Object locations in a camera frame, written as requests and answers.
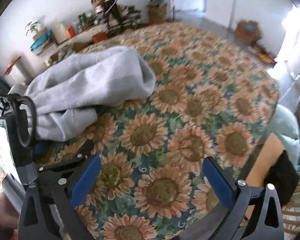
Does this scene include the grey knit sweater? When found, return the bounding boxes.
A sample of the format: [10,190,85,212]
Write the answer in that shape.
[25,46,156,141]

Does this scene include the white laundry basket red lid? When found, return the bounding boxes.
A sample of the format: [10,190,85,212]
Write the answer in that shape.
[4,56,32,86]

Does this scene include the low wooden shelf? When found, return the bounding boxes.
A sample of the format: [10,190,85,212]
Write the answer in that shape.
[35,24,107,67]

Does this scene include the teal basin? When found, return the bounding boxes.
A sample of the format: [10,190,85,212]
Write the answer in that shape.
[30,29,52,51]

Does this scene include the potted plant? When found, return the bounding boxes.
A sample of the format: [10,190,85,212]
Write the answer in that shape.
[25,21,44,35]

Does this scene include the white plastic container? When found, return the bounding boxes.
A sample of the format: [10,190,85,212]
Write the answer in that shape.
[52,23,69,45]

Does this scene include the orange paper bag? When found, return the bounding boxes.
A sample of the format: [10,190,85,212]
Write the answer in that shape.
[91,31,108,44]

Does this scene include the sunflower pattern bed cover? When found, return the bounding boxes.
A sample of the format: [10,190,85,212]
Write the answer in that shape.
[36,22,279,239]

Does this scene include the brown paper bag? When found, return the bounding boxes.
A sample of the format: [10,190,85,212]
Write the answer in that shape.
[146,0,167,25]

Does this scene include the cardboard box with items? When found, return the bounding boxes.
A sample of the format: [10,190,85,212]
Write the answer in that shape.
[234,20,262,45]

